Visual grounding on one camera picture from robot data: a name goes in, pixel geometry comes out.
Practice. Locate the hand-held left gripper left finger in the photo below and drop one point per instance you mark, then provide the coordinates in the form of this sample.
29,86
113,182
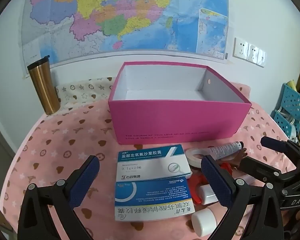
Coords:
88,177

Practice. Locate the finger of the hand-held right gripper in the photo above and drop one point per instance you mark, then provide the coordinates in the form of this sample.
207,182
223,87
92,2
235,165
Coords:
271,143
259,170

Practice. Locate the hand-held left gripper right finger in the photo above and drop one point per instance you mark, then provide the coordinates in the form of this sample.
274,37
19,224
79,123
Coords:
214,180

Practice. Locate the white tape roll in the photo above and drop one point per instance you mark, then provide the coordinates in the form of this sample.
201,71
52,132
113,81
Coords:
193,157

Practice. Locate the small white tube black cap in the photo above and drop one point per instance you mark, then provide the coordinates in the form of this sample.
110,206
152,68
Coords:
224,150

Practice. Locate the large peach tube white cap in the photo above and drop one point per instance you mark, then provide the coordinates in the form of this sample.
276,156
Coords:
202,222

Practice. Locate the blue white medicine box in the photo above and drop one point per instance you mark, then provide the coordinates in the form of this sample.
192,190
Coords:
145,165

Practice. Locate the pink cardboard box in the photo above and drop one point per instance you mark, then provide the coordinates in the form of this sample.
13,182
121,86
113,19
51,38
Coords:
165,122

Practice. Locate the red plastic tool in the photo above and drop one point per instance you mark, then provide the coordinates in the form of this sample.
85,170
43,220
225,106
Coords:
195,180

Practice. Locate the blue perforated plastic basket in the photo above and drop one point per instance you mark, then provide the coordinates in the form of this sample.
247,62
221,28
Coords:
293,102
282,125

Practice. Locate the pink patterned blanket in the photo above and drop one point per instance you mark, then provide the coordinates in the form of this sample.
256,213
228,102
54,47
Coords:
52,142

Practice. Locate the yellow paper roll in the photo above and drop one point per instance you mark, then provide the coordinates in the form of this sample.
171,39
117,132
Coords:
291,86

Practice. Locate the cream patterned blanket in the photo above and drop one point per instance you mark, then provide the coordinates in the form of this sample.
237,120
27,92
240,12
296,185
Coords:
82,90

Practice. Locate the gold metal tumbler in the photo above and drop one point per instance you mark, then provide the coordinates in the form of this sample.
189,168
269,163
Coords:
43,87

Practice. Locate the white wall socket panel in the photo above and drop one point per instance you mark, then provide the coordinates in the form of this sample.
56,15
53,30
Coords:
249,51

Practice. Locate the colourful wall map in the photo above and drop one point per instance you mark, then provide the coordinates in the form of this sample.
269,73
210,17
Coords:
115,17

